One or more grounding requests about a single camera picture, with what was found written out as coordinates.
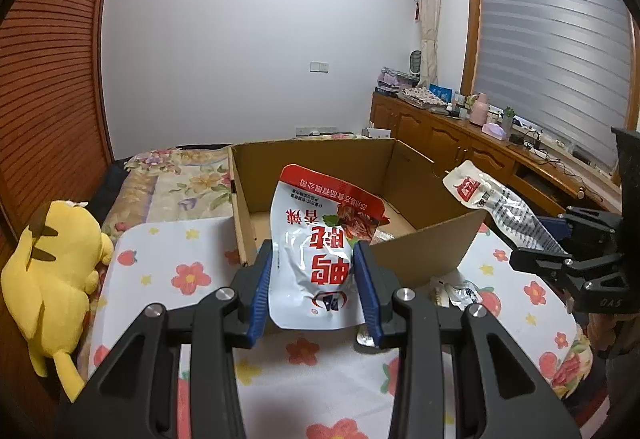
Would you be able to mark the small white snack packet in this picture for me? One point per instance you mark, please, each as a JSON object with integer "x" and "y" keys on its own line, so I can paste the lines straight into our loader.
{"x": 465, "y": 294}

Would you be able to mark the yellow plush toy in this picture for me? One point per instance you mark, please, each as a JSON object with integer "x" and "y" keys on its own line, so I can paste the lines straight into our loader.
{"x": 50, "y": 279}

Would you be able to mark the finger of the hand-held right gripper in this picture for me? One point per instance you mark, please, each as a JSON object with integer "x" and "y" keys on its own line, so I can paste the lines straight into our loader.
{"x": 545, "y": 261}
{"x": 562, "y": 225}

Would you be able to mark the white power strip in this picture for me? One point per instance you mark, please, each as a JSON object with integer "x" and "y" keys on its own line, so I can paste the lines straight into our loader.
{"x": 542, "y": 150}

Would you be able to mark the long wooden cabinet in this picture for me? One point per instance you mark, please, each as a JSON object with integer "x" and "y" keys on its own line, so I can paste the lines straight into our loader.
{"x": 440, "y": 139}

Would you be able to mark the small silver orange snack packet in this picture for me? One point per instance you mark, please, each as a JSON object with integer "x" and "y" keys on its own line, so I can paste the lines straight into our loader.
{"x": 437, "y": 291}

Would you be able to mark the dark cloth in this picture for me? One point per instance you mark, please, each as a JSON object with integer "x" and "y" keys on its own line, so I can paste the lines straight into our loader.
{"x": 112, "y": 189}

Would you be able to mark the small black device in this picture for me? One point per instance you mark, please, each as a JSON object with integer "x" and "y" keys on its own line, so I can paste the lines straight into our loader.
{"x": 517, "y": 138}

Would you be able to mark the beige curtain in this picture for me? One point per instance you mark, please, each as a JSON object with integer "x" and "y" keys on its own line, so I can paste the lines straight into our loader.
{"x": 429, "y": 14}

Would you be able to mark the floral bedding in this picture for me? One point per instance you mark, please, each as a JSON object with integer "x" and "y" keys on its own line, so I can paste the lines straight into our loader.
{"x": 175, "y": 184}

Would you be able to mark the red and white snack packet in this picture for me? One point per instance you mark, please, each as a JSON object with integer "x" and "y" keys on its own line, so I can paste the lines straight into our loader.
{"x": 305, "y": 269}

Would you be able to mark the silver and white snack packet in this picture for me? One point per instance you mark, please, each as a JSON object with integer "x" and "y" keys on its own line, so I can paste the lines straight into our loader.
{"x": 480, "y": 189}

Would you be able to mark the brown slatted wardrobe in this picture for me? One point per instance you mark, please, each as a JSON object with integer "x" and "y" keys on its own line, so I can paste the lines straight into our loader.
{"x": 50, "y": 94}

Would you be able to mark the folded patterned cloth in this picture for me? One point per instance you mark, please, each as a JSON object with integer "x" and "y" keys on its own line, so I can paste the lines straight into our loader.
{"x": 422, "y": 97}

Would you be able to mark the pink tissue box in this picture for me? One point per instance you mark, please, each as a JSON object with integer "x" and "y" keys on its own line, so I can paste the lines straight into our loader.
{"x": 494, "y": 131}

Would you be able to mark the purple basket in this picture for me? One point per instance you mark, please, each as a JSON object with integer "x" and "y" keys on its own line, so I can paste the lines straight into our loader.
{"x": 395, "y": 79}

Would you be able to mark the small white fan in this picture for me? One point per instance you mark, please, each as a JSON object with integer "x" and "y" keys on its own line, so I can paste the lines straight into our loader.
{"x": 415, "y": 61}

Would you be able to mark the green capped bottle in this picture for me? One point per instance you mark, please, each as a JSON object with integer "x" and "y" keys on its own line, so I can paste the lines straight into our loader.
{"x": 508, "y": 120}

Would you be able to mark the white light switch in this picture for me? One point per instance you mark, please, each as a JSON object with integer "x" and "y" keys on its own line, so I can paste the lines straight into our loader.
{"x": 319, "y": 66}

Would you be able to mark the strawberry print tablecloth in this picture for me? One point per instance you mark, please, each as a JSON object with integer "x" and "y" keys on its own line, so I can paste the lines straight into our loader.
{"x": 310, "y": 394}

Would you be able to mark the brown cardboard box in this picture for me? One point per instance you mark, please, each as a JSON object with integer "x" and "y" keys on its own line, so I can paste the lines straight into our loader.
{"x": 415, "y": 259}

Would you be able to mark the small white box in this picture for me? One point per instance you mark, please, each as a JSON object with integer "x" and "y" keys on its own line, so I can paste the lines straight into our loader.
{"x": 376, "y": 133}

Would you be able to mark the pink thermos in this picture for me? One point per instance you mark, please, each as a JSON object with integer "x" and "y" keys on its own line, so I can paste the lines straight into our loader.
{"x": 478, "y": 111}

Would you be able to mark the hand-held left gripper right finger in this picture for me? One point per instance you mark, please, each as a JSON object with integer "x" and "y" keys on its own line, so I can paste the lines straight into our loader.
{"x": 370, "y": 294}

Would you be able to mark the grey window blind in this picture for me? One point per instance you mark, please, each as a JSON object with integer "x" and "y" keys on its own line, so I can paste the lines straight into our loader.
{"x": 545, "y": 59}

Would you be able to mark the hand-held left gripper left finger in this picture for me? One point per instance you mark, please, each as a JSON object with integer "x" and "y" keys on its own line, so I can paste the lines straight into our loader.
{"x": 260, "y": 289}

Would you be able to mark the blue box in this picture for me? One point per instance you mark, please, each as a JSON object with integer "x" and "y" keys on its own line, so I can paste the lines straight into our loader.
{"x": 441, "y": 92}

